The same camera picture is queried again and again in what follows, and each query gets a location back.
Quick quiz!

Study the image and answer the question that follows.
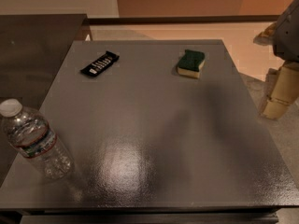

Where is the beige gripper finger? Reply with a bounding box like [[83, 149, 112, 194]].
[[253, 22, 277, 46], [261, 61, 299, 119]]

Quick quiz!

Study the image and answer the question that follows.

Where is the green and yellow sponge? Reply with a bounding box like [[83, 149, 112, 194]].
[[177, 49, 206, 78]]

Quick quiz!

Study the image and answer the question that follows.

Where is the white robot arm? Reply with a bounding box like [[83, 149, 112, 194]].
[[253, 0, 299, 119]]

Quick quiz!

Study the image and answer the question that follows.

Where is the black rxbar chocolate bar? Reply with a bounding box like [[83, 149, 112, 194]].
[[80, 51, 120, 77]]

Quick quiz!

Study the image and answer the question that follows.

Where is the clear plastic water bottle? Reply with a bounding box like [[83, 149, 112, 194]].
[[0, 99, 73, 179]]

